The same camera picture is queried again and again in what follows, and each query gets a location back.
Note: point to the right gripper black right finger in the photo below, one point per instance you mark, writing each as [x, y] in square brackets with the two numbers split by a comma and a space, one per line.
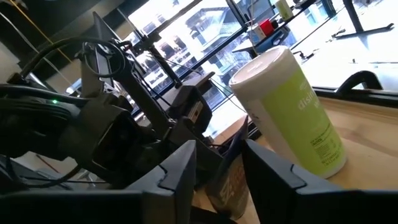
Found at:
[273, 193]

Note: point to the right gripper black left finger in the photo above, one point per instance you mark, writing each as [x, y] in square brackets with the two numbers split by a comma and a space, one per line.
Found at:
[174, 193]

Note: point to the dark blue toiletry tube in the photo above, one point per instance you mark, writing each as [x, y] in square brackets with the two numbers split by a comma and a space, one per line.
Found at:
[230, 186]

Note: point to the large window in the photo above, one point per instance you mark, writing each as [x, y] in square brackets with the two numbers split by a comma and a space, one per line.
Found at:
[202, 37]

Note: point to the white green wipes canister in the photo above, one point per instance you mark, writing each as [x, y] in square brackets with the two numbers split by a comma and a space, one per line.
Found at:
[295, 118]
[284, 9]

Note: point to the white box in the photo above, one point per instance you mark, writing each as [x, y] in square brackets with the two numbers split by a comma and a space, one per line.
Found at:
[257, 32]

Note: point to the red box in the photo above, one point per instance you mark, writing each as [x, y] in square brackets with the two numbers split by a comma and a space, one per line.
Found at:
[267, 28]

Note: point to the black background table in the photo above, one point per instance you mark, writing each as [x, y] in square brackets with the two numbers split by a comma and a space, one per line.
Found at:
[280, 37]

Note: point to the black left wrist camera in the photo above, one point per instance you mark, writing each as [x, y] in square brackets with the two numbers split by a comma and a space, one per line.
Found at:
[105, 140]

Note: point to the black aluminium table frame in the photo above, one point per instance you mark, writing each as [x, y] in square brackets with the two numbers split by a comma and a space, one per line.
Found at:
[357, 98]

